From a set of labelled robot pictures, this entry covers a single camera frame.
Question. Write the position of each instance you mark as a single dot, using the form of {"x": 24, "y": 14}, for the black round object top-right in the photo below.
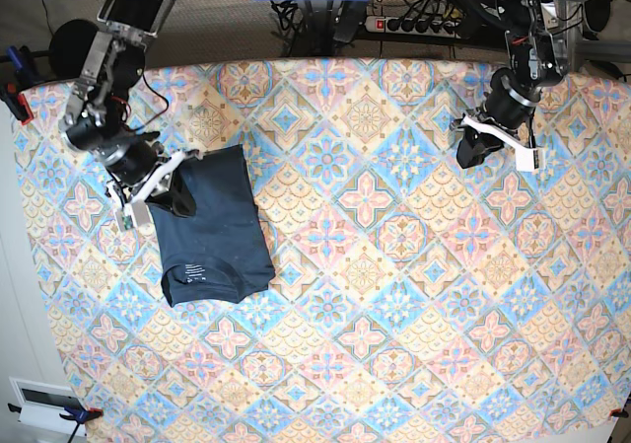
{"x": 597, "y": 14}

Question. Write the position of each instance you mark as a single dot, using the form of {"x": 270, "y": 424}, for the blue orange clamp bottom-left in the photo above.
{"x": 79, "y": 414}

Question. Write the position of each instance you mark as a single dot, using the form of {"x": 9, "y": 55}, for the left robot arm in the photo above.
{"x": 537, "y": 60}

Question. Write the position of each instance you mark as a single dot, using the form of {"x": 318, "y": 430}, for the orange clamp bottom-right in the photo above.
{"x": 619, "y": 413}

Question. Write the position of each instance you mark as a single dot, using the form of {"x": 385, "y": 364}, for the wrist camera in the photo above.
{"x": 132, "y": 216}
{"x": 529, "y": 160}

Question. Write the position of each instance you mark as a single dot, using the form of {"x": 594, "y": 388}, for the dark navy t-shirt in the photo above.
{"x": 218, "y": 253}

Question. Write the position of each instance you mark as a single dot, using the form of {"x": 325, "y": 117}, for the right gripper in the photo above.
{"x": 140, "y": 171}

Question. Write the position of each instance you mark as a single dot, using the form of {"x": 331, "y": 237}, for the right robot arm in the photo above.
{"x": 98, "y": 113}

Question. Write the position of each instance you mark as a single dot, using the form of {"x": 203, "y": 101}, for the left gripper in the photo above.
{"x": 494, "y": 124}

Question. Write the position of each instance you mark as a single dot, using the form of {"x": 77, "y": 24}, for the white power strip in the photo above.
{"x": 410, "y": 26}

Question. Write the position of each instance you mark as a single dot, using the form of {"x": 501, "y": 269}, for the white wall vent panel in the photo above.
{"x": 41, "y": 405}

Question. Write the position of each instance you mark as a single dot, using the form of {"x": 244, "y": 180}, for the blue orange clamp top-left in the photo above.
{"x": 12, "y": 92}

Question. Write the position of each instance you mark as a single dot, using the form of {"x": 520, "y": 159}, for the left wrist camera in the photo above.
{"x": 529, "y": 160}

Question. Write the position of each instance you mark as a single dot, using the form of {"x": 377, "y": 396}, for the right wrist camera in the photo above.
{"x": 132, "y": 216}

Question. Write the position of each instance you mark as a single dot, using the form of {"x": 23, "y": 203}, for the black round stool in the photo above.
{"x": 69, "y": 48}

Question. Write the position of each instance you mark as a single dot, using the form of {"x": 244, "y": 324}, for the patterned colourful tablecloth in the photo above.
{"x": 413, "y": 301}

